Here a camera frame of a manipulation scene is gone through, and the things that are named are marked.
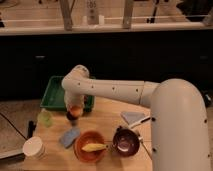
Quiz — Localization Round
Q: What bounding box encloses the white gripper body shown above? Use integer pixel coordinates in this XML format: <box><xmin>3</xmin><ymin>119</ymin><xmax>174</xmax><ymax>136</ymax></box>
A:
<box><xmin>64</xmin><ymin>92</ymin><xmax>84</xmax><ymax>109</ymax></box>

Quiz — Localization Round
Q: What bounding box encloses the orange red apple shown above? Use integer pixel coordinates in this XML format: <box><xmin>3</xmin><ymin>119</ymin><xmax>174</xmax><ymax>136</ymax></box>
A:
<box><xmin>69</xmin><ymin>106</ymin><xmax>83</xmax><ymax>118</ymax></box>

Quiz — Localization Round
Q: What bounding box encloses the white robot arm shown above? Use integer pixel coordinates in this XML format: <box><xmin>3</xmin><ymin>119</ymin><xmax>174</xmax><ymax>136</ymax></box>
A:
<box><xmin>62</xmin><ymin>65</ymin><xmax>211</xmax><ymax>171</ymax></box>

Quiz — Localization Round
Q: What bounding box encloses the light green plastic cup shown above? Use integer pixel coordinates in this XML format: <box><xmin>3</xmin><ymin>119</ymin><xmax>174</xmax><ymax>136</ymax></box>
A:
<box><xmin>37</xmin><ymin>110</ymin><xmax>52</xmax><ymax>127</ymax></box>

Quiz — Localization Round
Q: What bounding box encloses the white paper cup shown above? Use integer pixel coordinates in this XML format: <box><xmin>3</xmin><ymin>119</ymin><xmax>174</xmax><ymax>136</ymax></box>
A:
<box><xmin>22</xmin><ymin>136</ymin><xmax>45</xmax><ymax>158</ymax></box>

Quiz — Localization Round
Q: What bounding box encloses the green plastic tray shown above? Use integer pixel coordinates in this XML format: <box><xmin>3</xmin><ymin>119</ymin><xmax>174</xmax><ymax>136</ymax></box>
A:
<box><xmin>39</xmin><ymin>75</ymin><xmax>97</xmax><ymax>113</ymax></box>

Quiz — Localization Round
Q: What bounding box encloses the blue sponge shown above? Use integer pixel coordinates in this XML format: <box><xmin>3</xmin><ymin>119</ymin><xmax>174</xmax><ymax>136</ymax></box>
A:
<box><xmin>59</xmin><ymin>127</ymin><xmax>80</xmax><ymax>148</ymax></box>

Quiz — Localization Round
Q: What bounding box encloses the orange bowl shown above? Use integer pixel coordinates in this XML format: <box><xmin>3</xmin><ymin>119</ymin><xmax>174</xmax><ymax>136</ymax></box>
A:
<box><xmin>74</xmin><ymin>131</ymin><xmax>107</xmax><ymax>163</ymax></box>

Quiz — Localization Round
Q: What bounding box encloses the black object at table edge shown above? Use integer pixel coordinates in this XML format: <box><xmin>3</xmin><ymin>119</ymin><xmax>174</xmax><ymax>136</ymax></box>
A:
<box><xmin>27</xmin><ymin>121</ymin><xmax>36</xmax><ymax>139</ymax></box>

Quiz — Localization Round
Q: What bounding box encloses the yellow banana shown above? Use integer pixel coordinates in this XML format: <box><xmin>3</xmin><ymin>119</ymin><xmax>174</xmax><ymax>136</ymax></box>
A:
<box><xmin>82</xmin><ymin>143</ymin><xmax>107</xmax><ymax>152</ymax></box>

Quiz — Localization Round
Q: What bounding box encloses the grey folded cloth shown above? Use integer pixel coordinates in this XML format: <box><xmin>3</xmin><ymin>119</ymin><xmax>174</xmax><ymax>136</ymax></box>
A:
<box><xmin>121</xmin><ymin>111</ymin><xmax>145</xmax><ymax>125</ymax></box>

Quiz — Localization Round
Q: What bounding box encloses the black white marker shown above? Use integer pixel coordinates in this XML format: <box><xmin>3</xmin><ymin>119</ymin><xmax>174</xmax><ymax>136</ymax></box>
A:
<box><xmin>128</xmin><ymin>116</ymin><xmax>151</xmax><ymax>129</ymax></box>

